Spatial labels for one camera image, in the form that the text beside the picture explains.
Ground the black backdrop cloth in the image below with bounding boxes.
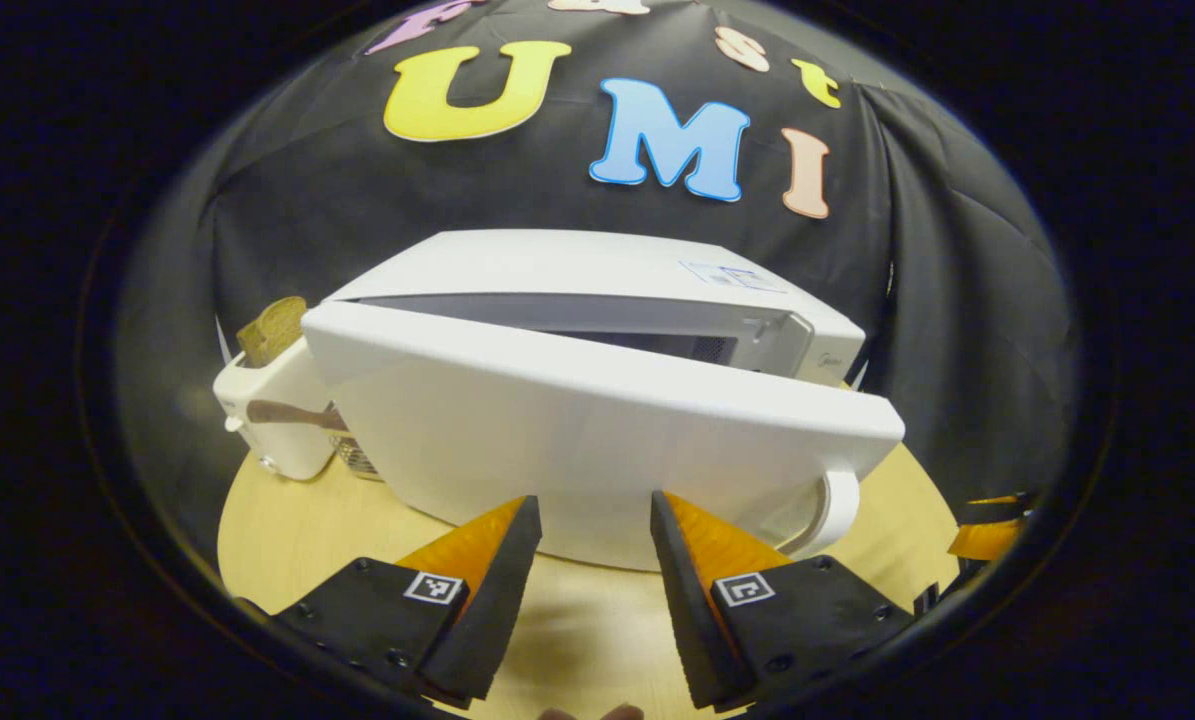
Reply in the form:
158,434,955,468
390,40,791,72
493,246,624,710
122,0,1078,561

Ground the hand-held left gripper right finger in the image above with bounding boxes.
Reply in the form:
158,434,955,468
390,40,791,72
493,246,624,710
650,490,913,711

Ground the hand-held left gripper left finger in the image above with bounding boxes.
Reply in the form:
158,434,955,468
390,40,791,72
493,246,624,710
277,495,543,701

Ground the white microwave oven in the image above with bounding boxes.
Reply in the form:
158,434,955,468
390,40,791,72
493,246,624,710
302,230,906,573

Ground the white toaster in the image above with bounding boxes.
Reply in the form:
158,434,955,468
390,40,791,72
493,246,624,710
212,335,343,481

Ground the brown bread slice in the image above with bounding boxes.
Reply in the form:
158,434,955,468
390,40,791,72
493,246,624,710
235,296,308,366

